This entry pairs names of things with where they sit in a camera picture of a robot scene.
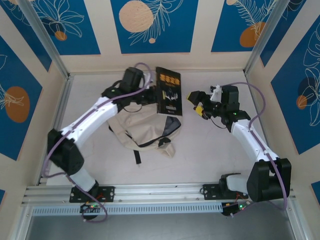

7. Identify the black book yellow title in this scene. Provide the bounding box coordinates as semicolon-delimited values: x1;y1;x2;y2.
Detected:
155;66;184;117

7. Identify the beige canvas backpack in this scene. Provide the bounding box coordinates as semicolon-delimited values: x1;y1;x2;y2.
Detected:
106;102;182;165

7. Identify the small circuit board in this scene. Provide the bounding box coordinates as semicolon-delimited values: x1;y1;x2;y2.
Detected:
79;202;104;214
221;201;251;216

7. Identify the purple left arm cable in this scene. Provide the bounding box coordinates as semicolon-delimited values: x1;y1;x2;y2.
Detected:
42;62;155;223

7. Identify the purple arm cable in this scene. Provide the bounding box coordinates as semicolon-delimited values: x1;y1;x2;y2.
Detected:
223;81;289;218
42;62;155;223

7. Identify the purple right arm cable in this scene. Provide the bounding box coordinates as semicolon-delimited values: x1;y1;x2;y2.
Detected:
223;81;289;218

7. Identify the aluminium table side rail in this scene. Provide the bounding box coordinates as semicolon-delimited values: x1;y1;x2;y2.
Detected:
243;71;283;181
37;74;75;186

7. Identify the aluminium frame post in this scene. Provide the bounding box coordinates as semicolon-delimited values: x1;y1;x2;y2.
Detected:
243;0;288;75
17;0;71;80

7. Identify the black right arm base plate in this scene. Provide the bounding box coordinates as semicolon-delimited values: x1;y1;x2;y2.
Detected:
201;183;250;201

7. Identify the aluminium mounting rail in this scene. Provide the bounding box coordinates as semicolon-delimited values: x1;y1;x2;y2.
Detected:
21;180;298;206

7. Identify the grey slotted cable duct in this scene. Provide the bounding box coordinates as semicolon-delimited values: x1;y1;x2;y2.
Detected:
31;202;224;216

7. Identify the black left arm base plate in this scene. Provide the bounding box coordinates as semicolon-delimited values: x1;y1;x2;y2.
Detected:
69;185;116;203

